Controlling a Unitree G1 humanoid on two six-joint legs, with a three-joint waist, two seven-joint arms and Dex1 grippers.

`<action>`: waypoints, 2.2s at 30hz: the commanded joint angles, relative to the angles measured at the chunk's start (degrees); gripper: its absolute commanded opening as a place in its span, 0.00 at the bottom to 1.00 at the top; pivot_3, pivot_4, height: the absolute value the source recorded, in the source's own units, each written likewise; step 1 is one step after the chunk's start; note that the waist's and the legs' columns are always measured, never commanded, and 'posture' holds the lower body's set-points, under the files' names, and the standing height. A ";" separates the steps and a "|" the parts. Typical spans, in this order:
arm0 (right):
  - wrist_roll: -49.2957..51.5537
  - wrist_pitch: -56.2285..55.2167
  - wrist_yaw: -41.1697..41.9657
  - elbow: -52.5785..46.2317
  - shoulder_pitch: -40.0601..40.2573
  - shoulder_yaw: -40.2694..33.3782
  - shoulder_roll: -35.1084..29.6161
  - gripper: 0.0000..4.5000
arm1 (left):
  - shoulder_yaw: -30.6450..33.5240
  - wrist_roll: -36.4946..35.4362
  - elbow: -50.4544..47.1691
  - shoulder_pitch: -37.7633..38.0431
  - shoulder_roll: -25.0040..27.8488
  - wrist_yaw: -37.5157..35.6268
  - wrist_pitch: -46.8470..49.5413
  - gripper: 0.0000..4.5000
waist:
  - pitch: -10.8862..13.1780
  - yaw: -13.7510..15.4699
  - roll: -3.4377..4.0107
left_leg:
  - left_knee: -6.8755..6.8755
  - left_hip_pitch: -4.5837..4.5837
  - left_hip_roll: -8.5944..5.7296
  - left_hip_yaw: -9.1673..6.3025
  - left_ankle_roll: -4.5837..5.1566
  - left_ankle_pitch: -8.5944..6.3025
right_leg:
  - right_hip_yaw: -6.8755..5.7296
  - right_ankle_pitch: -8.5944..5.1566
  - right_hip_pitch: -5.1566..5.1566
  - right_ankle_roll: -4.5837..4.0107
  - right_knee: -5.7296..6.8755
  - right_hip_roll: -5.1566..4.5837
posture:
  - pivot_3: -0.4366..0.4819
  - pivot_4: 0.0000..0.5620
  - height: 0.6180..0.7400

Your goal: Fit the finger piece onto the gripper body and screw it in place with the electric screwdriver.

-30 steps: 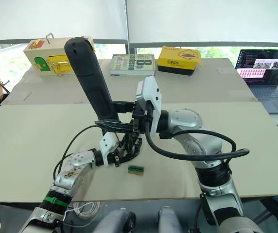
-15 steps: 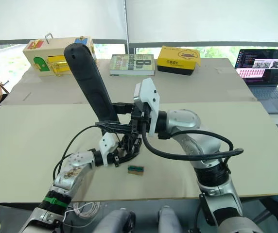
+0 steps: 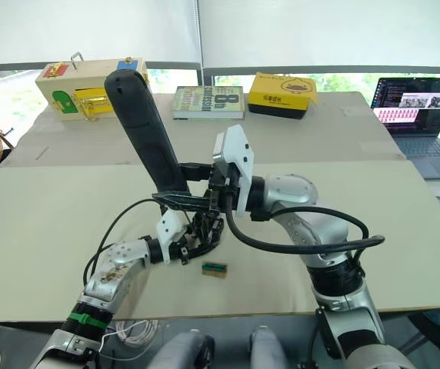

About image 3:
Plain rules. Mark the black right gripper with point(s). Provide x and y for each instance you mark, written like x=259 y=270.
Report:
x=222 y=188

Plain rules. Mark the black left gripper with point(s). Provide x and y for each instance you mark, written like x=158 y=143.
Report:
x=177 y=250

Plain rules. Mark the black gripper body workpiece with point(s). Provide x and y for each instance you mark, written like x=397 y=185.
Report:
x=209 y=227

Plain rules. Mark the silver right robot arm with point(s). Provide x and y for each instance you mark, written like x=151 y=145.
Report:
x=320 y=230

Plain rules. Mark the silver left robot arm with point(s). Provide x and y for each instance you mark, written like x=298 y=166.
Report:
x=116 y=265

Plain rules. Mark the small green wooden block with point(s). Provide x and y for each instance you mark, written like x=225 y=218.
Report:
x=214 y=269

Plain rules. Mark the thick paperback book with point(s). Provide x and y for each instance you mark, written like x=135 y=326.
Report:
x=208 y=102

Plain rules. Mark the brown cardboard sheet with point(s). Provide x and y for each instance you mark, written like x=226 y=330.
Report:
x=281 y=142

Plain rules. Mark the grey rounded shape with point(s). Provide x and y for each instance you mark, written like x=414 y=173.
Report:
x=185 y=351
x=267 y=348

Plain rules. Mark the yellow and black carton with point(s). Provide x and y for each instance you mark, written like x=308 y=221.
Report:
x=281 y=96

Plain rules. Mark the wooden lock puzzle box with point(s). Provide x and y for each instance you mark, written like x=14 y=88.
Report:
x=85 y=92

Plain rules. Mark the open grey laptop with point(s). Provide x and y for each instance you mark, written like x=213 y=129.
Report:
x=416 y=115

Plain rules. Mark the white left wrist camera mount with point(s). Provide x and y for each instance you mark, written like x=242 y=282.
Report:
x=168 y=227

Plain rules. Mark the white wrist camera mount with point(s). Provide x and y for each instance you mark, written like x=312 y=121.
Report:
x=239 y=153
x=168 y=227

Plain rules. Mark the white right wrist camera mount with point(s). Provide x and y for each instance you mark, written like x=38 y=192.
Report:
x=239 y=153

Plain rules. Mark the grey window frame post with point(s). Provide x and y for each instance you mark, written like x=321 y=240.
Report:
x=200 y=42

